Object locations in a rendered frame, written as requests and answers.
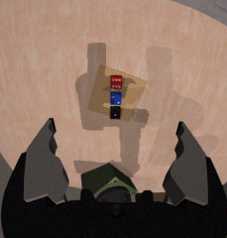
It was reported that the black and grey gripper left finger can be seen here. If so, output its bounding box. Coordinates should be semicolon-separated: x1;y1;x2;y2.
1;118;69;238

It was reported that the black die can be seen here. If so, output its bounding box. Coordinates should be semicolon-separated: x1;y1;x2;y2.
110;106;121;119

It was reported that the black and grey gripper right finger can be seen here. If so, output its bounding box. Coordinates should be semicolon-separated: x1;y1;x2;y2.
163;121;227;238

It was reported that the blue die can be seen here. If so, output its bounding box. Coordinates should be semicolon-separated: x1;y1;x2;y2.
110;91;122;105

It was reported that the red die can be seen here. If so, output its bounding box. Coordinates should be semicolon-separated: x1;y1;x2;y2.
110;75;123;89

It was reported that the tan flat mat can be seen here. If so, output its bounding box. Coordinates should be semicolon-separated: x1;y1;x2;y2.
87;64;148;122

